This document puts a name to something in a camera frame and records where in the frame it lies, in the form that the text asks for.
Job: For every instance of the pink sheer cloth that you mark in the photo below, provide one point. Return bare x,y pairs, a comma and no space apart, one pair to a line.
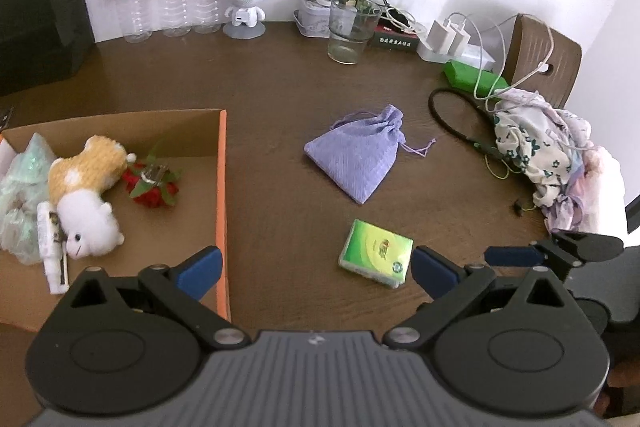
600,187

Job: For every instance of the light green plastic bag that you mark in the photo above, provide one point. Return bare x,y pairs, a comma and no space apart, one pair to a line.
20,187

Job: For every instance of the green tissue pack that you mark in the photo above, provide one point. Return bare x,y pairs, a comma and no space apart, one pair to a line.
375,252

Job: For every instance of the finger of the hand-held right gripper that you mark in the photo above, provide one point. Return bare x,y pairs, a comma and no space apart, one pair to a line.
510,256

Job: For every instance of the green packet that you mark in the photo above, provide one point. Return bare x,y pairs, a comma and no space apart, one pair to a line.
465,74

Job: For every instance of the black box white label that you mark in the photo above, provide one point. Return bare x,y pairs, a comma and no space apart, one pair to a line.
395,42

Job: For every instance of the red artificial rose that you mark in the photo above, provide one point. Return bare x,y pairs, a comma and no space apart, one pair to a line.
160,192

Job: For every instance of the white and tan plush alpaca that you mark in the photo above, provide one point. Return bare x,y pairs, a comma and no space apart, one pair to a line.
90,202

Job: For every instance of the white power strip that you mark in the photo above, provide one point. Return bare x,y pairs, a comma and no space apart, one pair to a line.
430,53

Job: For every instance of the clear glass cup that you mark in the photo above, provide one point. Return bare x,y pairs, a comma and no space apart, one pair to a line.
347,42

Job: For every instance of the brown wooden desktop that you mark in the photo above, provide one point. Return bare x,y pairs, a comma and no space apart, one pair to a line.
280,117

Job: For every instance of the orange cardboard box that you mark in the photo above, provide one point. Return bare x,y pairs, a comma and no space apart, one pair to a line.
175,217

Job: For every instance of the white charger plug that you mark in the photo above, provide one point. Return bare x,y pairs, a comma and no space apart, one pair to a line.
460,39
439,37

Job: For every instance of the white floral cloth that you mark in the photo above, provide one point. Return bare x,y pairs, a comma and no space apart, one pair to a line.
535,142

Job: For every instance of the small white tin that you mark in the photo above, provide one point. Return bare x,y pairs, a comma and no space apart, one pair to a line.
310,19

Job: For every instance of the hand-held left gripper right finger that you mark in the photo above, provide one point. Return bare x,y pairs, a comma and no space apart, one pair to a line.
432,274

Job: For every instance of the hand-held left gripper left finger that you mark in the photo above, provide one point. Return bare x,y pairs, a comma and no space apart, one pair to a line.
200,269

